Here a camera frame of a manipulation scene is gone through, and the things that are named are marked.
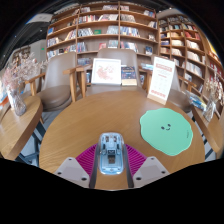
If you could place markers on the white sign on wooden stand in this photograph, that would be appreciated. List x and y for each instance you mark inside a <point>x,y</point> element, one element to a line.
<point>161,78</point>

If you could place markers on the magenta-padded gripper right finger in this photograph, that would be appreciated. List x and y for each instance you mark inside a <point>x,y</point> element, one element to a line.
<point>138,163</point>

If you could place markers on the white framed floral picture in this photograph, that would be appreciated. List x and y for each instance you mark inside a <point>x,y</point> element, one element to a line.
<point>106,71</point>

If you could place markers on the beige wooden armchair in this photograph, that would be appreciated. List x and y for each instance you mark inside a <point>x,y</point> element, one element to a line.
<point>56,83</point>
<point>115,54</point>
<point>178,95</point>

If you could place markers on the round wooden side table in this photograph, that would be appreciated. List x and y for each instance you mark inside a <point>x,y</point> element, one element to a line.
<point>18,130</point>
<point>211,131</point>

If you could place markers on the dark blue book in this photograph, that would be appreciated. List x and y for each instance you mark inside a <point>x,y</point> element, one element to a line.
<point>129,75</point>

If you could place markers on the wide wooden bookshelf unit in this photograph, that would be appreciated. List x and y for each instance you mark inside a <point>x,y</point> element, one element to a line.
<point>100,28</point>

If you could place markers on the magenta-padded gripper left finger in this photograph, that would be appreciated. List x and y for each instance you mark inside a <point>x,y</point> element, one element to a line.
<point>85,163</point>

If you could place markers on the curved wooden bookshelf unit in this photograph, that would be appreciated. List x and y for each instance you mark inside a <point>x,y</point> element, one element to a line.
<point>190,45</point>

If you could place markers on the blue and yellow book stack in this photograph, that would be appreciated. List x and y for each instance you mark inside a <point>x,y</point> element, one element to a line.
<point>197,101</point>

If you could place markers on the small distant wooden bookshelf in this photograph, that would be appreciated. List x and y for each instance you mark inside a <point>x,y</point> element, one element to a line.
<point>20,55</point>

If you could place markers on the translucent light blue computer mouse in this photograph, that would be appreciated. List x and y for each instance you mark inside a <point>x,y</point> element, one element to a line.
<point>111,154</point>

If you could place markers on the light blue book stack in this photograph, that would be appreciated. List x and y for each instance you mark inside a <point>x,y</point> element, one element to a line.
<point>147,66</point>

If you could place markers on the green smiley mouse pad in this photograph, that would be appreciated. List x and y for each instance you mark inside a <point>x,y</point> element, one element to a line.
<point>166,131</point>

